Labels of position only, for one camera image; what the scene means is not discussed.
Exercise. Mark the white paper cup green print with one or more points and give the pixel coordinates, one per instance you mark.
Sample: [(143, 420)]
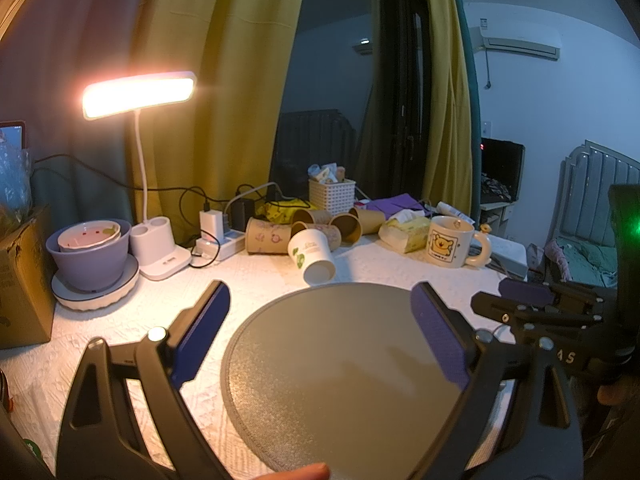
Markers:
[(310, 252)]

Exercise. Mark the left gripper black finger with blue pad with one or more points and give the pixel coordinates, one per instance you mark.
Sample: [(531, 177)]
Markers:
[(100, 437), (515, 417)]

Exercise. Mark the yellow curtain right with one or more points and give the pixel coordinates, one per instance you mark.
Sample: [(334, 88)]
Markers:
[(448, 170)]

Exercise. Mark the purple bowl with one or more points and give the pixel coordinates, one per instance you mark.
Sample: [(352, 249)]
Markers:
[(92, 269)]

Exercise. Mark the round grey mat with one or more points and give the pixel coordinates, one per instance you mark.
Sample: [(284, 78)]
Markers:
[(339, 374)]

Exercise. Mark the black power adapter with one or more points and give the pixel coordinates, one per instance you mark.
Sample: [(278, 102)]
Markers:
[(240, 212)]

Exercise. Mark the cardboard box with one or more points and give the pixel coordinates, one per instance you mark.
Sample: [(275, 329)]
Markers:
[(27, 303)]

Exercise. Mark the white ridged plate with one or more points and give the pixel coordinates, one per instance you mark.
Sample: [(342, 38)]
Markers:
[(76, 300)]

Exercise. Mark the brown patterned cup behind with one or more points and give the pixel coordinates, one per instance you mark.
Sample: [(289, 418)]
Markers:
[(331, 232)]

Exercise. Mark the white power strip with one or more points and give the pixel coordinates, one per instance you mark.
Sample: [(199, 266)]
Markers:
[(231, 244)]

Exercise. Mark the bear print ceramic mug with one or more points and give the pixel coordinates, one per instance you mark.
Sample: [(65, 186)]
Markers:
[(452, 243)]

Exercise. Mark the grey padded chair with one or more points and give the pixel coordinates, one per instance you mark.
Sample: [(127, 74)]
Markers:
[(581, 245)]

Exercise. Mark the white charger plug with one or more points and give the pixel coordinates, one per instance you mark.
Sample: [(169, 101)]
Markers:
[(212, 225)]

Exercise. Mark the brown paper cup front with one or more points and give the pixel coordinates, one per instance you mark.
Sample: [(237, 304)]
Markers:
[(349, 227)]

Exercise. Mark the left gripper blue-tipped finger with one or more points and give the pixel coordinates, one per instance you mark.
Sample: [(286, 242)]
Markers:
[(562, 295)]

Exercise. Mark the yellow patterned pouch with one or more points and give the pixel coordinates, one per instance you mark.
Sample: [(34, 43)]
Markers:
[(281, 211)]

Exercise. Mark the yellow tissue pack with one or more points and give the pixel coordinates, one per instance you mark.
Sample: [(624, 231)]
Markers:
[(405, 237)]

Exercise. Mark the white woven basket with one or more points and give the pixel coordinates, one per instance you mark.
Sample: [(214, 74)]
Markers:
[(333, 197)]

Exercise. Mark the yellow curtain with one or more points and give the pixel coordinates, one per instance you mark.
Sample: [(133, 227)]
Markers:
[(448, 170), (223, 137)]

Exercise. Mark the brown paper cup middle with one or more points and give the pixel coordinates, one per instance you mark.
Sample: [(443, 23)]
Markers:
[(311, 216)]

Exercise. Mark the white air conditioner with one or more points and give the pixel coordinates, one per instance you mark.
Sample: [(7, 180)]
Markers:
[(529, 39)]

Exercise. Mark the yellow curtain left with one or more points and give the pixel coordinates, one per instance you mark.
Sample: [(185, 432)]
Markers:
[(223, 137)]

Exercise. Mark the small pink-rimmed bowl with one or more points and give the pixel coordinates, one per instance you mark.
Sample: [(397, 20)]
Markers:
[(87, 235)]

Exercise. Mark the brown paper cup right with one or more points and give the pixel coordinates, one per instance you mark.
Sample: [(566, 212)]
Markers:
[(370, 220)]

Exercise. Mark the fingertip at bottom edge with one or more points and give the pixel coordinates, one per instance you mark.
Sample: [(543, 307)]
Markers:
[(317, 471)]

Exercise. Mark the brown patterned paper cup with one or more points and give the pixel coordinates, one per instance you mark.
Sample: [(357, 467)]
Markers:
[(263, 237)]

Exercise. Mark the purple cloth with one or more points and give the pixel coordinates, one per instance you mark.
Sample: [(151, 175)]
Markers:
[(391, 206)]

